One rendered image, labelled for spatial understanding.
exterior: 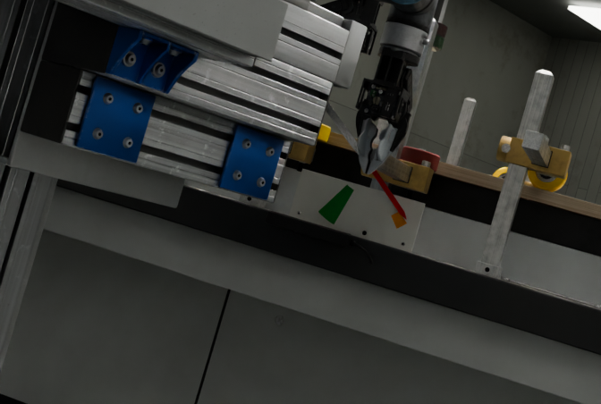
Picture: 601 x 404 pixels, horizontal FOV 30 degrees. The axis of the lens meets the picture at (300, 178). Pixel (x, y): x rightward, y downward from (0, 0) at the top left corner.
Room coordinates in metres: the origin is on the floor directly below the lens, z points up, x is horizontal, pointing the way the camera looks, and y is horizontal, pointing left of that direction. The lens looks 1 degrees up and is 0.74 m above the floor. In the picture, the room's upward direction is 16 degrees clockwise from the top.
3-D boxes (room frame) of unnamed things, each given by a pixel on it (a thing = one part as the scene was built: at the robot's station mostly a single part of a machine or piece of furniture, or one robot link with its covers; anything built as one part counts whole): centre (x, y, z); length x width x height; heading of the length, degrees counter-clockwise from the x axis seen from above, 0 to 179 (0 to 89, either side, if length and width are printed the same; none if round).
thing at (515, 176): (2.17, -0.40, 0.87); 0.03 x 0.03 x 0.48; 74
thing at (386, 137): (1.89, -0.12, 0.86); 0.06 x 0.03 x 0.09; 164
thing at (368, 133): (1.90, -0.09, 0.86); 0.06 x 0.03 x 0.09; 164
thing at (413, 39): (1.90, -0.10, 1.05); 0.08 x 0.08 x 0.05
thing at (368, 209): (2.22, -0.12, 0.75); 0.26 x 0.01 x 0.10; 74
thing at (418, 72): (2.24, -0.16, 0.92); 0.03 x 0.03 x 0.48; 74
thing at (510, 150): (2.16, -0.42, 0.94); 0.13 x 0.06 x 0.05; 74
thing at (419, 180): (2.23, -0.18, 0.84); 0.13 x 0.06 x 0.05; 74
